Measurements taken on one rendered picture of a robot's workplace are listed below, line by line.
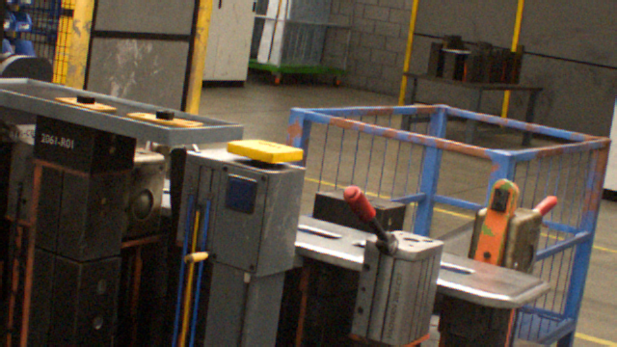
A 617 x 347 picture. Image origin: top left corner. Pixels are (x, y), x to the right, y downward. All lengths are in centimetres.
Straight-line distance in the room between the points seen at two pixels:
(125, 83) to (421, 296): 387
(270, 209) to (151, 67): 408
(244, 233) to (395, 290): 20
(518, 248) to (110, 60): 355
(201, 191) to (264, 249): 25
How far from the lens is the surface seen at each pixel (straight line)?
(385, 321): 125
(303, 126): 362
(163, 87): 527
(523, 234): 155
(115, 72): 496
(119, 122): 119
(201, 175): 136
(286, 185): 114
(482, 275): 142
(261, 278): 115
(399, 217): 167
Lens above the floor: 132
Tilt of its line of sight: 9 degrees down
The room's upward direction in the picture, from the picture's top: 8 degrees clockwise
